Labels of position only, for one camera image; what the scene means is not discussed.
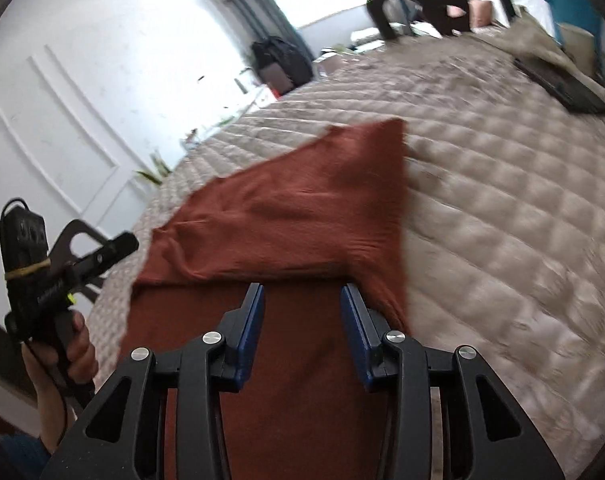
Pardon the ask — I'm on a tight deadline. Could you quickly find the black backpack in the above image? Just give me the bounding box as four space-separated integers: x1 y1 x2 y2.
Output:
251 36 313 86

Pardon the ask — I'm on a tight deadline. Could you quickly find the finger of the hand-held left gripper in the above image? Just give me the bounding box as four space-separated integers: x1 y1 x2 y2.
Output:
75 232 139 286

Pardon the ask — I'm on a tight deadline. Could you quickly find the beige quilted bedspread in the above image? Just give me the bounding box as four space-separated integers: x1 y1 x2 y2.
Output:
85 12 605 480

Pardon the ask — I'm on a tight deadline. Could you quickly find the brown cardboard box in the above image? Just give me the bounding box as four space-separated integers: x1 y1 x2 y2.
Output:
259 62 297 97

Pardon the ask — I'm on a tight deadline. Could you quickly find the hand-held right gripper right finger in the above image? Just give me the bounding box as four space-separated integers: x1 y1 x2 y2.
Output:
340 282 566 480

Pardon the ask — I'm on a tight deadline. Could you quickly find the person's left forearm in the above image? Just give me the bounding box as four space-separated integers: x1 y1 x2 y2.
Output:
30 382 80 456

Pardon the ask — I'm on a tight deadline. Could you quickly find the green plant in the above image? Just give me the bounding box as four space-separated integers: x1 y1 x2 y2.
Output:
135 152 176 186

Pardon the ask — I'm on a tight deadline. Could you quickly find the grey striped curtain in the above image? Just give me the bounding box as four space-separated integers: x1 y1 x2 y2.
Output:
205 0 303 56

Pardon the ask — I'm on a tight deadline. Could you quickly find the black remote control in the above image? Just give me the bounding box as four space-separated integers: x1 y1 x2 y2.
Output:
513 55 605 115

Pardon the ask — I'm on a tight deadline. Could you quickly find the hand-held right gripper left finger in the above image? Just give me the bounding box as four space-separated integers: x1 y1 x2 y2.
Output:
40 282 266 480

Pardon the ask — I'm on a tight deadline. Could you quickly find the rust knitted sweater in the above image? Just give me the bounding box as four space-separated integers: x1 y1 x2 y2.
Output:
117 117 411 480

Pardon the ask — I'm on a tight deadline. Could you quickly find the person's left hand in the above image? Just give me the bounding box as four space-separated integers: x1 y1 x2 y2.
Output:
21 310 98 396

